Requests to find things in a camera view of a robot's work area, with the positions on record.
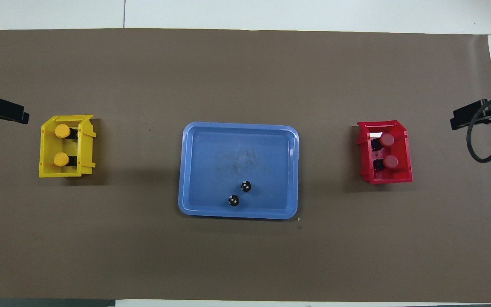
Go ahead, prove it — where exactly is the yellow push button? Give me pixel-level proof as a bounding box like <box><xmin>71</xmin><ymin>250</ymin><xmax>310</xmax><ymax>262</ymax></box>
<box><xmin>53</xmin><ymin>152</ymin><xmax>78</xmax><ymax>167</ymax></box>
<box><xmin>55</xmin><ymin>124</ymin><xmax>79</xmax><ymax>140</ymax></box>

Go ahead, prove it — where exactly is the red push button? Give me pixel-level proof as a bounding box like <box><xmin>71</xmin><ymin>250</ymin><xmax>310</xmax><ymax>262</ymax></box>
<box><xmin>373</xmin><ymin>155</ymin><xmax>399</xmax><ymax>171</ymax></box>
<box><xmin>371</xmin><ymin>133</ymin><xmax>395</xmax><ymax>151</ymax></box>

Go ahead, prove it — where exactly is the blue plastic tray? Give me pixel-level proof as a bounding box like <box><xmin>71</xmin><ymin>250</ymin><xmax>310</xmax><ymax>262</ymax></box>
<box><xmin>178</xmin><ymin>122</ymin><xmax>300</xmax><ymax>220</ymax></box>

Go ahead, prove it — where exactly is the yellow plastic storage bin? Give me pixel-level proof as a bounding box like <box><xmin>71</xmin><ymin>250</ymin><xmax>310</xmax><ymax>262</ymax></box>
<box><xmin>39</xmin><ymin>114</ymin><xmax>97</xmax><ymax>178</ymax></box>

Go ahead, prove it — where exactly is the red plastic storage bin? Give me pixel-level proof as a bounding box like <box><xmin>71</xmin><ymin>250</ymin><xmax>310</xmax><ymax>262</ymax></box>
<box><xmin>357</xmin><ymin>120</ymin><xmax>413</xmax><ymax>185</ymax></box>

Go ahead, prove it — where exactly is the brown paper table mat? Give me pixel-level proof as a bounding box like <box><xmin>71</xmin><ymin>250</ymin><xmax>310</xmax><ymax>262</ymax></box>
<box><xmin>0</xmin><ymin>28</ymin><xmax>491</xmax><ymax>303</ymax></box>

